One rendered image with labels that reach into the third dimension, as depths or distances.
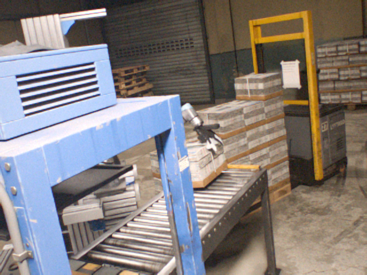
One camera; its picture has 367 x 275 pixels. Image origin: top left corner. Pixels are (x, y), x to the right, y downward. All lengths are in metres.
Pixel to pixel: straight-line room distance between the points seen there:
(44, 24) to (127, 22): 9.17
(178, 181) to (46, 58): 0.58
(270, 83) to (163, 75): 7.66
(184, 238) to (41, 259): 0.66
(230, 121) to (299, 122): 1.21
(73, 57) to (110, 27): 11.17
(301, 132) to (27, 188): 3.99
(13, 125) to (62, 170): 0.20
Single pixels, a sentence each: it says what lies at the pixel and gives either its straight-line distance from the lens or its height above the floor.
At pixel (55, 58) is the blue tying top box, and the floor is 1.73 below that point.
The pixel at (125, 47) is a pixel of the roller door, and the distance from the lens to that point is 12.13.
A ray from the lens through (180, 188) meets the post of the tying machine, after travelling 1.38.
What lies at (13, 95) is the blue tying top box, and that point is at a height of 1.65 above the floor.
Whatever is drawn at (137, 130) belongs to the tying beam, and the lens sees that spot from 1.16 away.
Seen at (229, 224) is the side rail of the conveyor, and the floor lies 0.72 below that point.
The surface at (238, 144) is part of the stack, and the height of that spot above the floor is 0.74.
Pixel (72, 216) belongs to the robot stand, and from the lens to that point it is 2.80.
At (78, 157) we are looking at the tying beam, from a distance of 0.98.
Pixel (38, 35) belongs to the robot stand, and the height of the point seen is 1.91.
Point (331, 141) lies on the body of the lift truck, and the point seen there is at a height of 0.43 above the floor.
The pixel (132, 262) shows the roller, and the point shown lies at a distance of 1.90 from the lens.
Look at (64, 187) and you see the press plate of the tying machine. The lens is 1.41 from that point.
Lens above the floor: 1.72
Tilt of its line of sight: 13 degrees down
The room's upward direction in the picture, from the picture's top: 8 degrees counter-clockwise
